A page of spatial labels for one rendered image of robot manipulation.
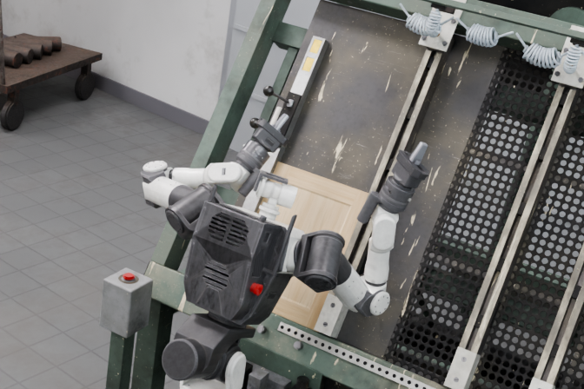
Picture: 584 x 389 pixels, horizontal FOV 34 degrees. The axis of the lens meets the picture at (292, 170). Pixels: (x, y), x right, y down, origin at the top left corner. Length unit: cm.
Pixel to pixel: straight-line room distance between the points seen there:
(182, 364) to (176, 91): 502
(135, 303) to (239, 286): 67
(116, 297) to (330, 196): 78
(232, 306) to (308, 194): 74
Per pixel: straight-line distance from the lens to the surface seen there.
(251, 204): 329
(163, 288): 337
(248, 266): 258
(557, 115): 312
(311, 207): 324
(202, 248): 265
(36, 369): 442
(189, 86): 740
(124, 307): 320
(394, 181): 273
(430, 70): 320
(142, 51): 773
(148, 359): 354
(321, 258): 263
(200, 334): 269
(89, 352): 455
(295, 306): 319
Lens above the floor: 248
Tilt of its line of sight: 21 degrees down
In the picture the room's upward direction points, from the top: 9 degrees clockwise
